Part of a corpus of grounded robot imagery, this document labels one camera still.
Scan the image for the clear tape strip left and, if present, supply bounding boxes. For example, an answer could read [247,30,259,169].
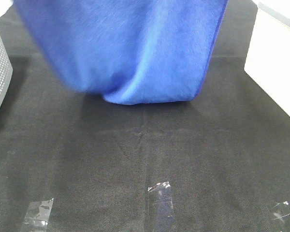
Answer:
[20,198,54,232]

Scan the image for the black fabric table cloth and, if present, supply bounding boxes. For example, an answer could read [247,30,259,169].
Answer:
[0,0,290,232]

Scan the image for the clear tape strip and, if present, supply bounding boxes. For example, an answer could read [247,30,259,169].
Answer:
[20,198,54,232]
[147,181,174,232]
[269,201,290,225]

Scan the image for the cream plastic storage box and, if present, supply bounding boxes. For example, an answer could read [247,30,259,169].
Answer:
[244,0,290,117]

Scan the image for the clear tape strip middle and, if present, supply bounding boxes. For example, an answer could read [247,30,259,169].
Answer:
[147,181,174,232]

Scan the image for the clear tape strip right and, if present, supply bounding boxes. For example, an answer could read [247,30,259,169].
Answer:
[269,201,290,225]

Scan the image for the blue microfibre towel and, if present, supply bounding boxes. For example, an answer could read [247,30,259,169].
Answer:
[14,0,228,105]

